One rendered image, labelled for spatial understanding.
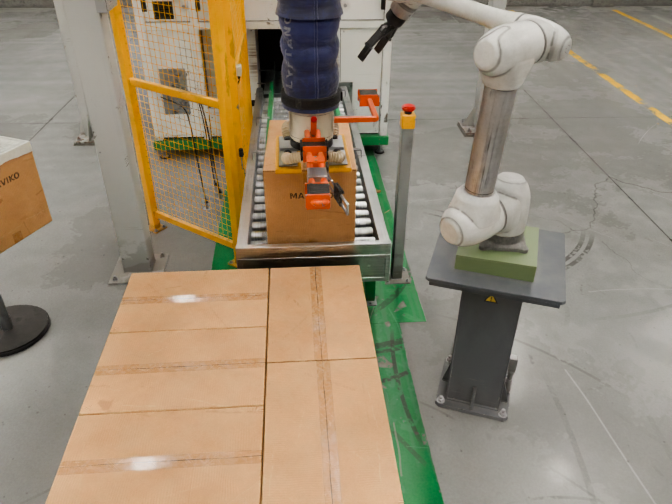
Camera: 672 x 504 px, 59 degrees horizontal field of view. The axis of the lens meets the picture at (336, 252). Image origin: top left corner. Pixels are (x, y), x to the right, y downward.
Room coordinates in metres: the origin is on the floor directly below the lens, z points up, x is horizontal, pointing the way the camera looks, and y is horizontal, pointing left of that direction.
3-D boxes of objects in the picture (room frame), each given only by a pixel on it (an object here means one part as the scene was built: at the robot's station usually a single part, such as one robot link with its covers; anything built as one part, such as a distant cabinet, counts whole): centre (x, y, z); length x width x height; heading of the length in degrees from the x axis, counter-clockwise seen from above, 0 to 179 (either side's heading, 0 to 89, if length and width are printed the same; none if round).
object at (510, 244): (1.98, -0.65, 0.85); 0.22 x 0.18 x 0.06; 171
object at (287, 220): (2.60, 0.13, 0.75); 0.60 x 0.40 x 0.40; 3
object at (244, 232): (3.39, 0.51, 0.50); 2.31 x 0.05 x 0.19; 4
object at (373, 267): (2.25, 0.10, 0.47); 0.70 x 0.03 x 0.15; 94
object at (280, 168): (2.20, 0.19, 1.09); 0.34 x 0.10 x 0.05; 5
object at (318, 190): (1.61, 0.06, 1.19); 0.08 x 0.07 x 0.05; 5
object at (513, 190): (1.96, -0.63, 0.98); 0.18 x 0.16 x 0.22; 128
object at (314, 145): (1.96, 0.08, 1.19); 0.10 x 0.08 x 0.06; 95
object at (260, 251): (2.25, 0.10, 0.58); 0.70 x 0.03 x 0.06; 94
